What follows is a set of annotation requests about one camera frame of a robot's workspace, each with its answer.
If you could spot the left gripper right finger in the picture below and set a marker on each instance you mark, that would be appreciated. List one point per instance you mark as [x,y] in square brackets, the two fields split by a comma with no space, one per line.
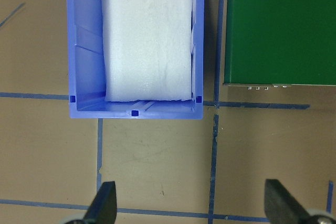
[281,207]

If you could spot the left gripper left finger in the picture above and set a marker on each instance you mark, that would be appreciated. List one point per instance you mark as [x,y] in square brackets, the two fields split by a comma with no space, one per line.
[103,208]

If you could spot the brown paper table cover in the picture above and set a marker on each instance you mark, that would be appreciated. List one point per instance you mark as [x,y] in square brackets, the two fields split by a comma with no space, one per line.
[166,171]

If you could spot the green conveyor belt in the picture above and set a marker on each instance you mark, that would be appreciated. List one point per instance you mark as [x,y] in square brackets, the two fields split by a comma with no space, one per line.
[280,42]

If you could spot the white foam pad far bin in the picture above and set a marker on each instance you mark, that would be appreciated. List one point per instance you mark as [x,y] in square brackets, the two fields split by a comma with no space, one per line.
[147,49]

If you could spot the blue plastic bin far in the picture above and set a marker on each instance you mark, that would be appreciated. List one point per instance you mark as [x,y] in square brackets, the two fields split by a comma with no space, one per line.
[87,77]

